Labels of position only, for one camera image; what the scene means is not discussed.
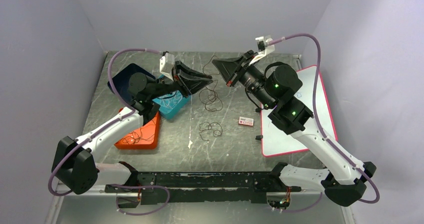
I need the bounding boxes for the white cable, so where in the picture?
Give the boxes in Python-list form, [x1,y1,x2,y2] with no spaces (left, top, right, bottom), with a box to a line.
[157,93,186,111]

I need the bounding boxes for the teal tray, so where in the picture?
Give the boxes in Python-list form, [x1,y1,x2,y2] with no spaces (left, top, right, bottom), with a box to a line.
[153,91,191,120]

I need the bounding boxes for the red white small box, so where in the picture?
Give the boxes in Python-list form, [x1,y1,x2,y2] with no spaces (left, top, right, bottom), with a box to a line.
[238,116,254,127]

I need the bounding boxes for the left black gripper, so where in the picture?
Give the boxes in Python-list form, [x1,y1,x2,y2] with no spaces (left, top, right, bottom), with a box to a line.
[149,61,214,100]

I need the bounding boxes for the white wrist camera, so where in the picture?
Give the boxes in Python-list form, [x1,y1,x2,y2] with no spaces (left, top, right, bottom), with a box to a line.
[249,35,275,66]
[159,51,175,81]

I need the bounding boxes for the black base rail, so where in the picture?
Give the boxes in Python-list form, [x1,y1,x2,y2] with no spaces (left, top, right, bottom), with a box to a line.
[104,171,289,205]

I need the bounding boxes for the orange tray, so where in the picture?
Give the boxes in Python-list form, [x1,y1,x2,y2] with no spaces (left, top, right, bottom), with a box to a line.
[114,112,161,150]

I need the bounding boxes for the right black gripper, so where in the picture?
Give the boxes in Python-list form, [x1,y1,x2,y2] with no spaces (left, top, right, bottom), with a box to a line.
[212,50,276,109]

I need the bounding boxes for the navy blue tray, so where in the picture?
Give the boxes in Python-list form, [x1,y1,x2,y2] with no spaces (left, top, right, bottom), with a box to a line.
[112,63,156,104]

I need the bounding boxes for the pink framed whiteboard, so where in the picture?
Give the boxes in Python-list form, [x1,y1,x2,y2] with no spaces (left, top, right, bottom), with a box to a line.
[260,64,338,158]

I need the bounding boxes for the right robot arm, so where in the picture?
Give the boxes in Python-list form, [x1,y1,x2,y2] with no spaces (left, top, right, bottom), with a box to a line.
[212,50,377,207]

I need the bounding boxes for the brown and white cables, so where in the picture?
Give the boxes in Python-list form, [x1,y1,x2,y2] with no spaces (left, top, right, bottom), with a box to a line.
[198,121,224,142]

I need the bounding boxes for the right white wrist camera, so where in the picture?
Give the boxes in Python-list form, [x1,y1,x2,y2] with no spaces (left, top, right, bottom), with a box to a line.
[249,35,275,66]

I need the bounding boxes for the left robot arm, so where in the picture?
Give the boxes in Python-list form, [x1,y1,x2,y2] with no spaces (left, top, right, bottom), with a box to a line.
[48,61,213,196]

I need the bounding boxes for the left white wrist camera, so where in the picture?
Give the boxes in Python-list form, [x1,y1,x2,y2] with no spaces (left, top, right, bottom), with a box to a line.
[159,51,175,81]

